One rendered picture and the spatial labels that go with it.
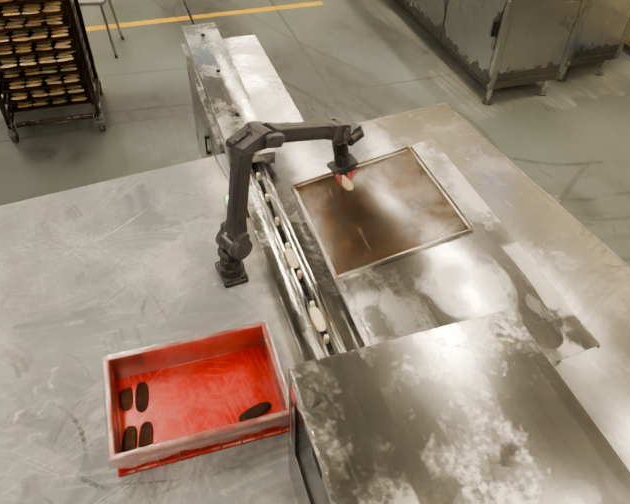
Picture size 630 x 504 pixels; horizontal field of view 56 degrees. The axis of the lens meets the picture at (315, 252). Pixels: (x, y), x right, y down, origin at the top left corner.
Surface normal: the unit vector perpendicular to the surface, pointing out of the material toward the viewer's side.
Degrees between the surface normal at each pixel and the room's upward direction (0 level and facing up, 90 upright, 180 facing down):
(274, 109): 0
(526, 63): 90
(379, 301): 10
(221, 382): 0
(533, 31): 90
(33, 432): 0
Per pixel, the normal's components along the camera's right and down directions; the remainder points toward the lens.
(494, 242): -0.15, -0.66
